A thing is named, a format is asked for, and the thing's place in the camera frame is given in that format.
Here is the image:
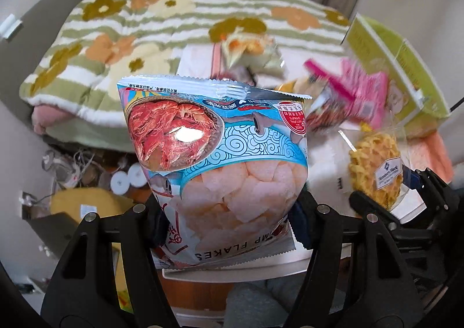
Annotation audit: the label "peach towel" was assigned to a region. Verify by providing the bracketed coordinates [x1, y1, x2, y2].
[409, 131, 454, 179]

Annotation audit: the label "white bottle caps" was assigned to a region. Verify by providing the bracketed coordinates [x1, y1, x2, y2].
[110, 170, 131, 194]

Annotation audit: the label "red snack packet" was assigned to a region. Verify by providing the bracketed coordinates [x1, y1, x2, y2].
[307, 91, 349, 133]

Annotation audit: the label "grey fleece clothing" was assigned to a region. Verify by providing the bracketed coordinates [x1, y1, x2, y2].
[226, 277, 349, 328]

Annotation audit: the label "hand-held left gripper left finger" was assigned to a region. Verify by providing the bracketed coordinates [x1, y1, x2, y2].
[40, 193, 179, 328]

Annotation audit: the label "white wall clip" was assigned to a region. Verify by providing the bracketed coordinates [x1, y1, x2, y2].
[0, 14, 23, 39]

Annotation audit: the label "green cardboard box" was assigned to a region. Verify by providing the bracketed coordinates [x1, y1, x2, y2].
[342, 14, 452, 138]

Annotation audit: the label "clear bag of yellow crisps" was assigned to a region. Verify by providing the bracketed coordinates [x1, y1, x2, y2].
[339, 128, 411, 211]

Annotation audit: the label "pink snack packet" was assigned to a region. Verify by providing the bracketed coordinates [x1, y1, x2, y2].
[304, 57, 391, 131]

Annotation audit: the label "orange beige cake packet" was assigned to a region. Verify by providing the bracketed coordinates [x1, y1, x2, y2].
[222, 34, 284, 79]

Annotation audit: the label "tangle of cables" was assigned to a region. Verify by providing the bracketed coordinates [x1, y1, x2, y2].
[41, 148, 110, 190]

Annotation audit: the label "blue shrimp chips bag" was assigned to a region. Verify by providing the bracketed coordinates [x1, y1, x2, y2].
[117, 75, 313, 271]

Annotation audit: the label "green striped floral blanket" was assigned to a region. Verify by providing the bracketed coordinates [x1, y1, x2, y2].
[20, 0, 353, 152]

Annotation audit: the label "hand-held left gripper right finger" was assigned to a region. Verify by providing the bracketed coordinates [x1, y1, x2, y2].
[286, 190, 425, 328]

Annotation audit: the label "pink cloth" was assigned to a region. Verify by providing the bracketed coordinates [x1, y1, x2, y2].
[31, 105, 74, 135]

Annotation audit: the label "grey flat box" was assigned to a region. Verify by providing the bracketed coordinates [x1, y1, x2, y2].
[27, 212, 79, 257]

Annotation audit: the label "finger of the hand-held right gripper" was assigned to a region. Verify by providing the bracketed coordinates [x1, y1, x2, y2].
[402, 167, 454, 201]
[349, 191, 401, 230]

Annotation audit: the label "white tape roll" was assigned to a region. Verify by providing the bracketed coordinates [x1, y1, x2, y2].
[128, 163, 148, 188]

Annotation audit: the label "yellow snack packet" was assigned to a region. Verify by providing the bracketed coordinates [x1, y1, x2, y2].
[275, 79, 309, 97]

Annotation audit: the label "round table with pink pattern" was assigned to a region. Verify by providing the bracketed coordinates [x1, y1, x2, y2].
[161, 44, 429, 278]

